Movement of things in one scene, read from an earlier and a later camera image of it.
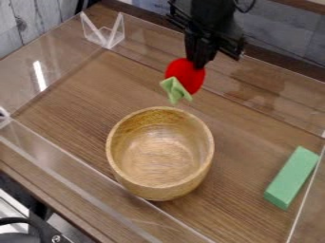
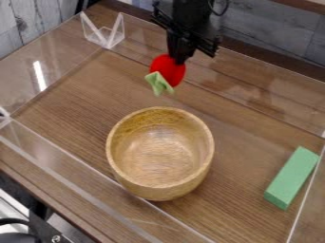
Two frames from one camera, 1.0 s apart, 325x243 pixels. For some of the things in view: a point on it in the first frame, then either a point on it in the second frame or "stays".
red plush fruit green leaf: (186, 80) -> (167, 74)
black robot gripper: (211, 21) -> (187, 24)
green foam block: (290, 177) stays
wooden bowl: (161, 149) stays
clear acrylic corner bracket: (104, 37) stays
